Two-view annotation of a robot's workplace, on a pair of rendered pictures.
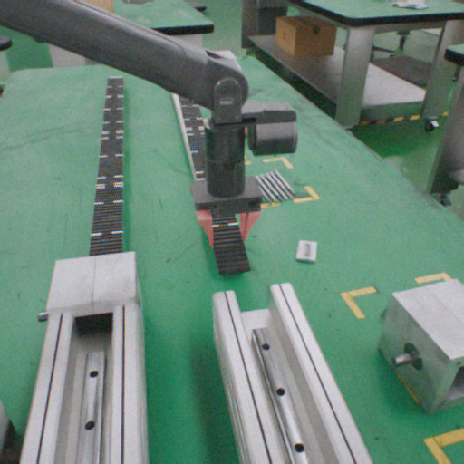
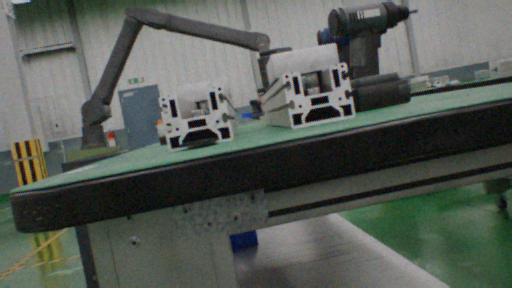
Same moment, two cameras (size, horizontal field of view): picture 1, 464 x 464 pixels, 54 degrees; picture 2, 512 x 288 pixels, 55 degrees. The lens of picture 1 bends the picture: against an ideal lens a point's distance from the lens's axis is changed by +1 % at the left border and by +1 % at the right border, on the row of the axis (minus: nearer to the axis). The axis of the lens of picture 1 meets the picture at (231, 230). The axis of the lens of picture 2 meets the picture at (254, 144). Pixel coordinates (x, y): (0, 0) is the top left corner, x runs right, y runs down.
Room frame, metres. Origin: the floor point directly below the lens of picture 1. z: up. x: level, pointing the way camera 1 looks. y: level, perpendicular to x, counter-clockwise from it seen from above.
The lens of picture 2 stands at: (-1.13, -0.20, 0.81)
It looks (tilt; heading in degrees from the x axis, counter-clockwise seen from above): 3 degrees down; 10
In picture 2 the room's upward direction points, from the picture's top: 11 degrees counter-clockwise
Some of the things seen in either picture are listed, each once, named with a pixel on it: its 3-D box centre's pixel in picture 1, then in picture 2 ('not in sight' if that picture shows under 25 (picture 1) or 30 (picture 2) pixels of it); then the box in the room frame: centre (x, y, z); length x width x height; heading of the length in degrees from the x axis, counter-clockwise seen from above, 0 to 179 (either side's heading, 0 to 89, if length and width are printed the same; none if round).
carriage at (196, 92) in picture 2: not in sight; (207, 98); (-0.02, 0.08, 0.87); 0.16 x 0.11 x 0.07; 11
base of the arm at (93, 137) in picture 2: not in sight; (93, 137); (0.49, 0.65, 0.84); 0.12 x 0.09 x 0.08; 24
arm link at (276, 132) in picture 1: (253, 113); (275, 53); (0.60, -0.03, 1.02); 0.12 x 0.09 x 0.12; 99
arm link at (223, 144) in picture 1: (228, 139); (268, 64); (0.59, 0.00, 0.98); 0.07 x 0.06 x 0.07; 99
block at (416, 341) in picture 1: (433, 346); not in sight; (0.35, -0.23, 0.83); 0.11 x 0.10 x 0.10; 108
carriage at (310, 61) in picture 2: not in sight; (301, 73); (-0.23, -0.15, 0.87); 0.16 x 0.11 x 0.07; 11
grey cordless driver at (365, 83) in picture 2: not in sight; (382, 54); (-0.05, -0.31, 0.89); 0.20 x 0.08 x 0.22; 113
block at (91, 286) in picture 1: (91, 306); not in sight; (0.42, 0.18, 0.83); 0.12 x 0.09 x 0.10; 101
